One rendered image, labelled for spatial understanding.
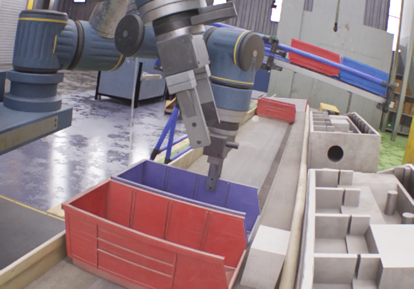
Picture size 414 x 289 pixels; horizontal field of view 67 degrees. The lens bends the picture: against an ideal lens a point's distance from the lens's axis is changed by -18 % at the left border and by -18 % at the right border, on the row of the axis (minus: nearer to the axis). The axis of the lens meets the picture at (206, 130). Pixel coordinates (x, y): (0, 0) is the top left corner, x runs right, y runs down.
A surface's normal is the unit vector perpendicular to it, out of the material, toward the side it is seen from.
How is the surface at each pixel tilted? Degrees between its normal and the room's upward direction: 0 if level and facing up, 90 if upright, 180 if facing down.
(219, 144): 90
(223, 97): 90
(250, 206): 88
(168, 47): 93
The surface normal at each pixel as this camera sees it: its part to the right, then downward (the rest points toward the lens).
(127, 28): -0.63, 0.06
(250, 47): 0.76, 0.26
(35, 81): 0.46, 0.26
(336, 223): -0.27, 0.04
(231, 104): 0.15, 0.23
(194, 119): -0.13, 0.23
